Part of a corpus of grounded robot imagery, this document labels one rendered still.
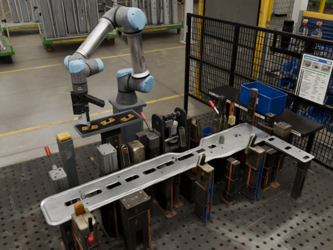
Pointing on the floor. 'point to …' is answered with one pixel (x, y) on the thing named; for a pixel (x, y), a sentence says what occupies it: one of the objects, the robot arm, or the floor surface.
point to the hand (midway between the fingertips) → (89, 124)
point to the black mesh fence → (251, 69)
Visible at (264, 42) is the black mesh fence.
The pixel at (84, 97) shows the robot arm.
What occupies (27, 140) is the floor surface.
